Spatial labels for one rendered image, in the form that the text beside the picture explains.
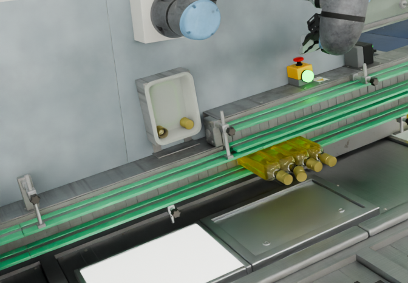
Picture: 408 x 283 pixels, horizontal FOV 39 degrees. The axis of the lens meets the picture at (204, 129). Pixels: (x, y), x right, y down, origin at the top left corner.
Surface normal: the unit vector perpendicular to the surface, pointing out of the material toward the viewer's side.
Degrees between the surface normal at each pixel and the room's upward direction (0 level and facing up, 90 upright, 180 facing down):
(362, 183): 90
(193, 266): 90
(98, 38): 0
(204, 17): 9
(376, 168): 90
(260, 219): 90
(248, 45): 0
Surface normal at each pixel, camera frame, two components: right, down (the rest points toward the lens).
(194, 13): 0.42, 0.39
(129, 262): -0.17, -0.92
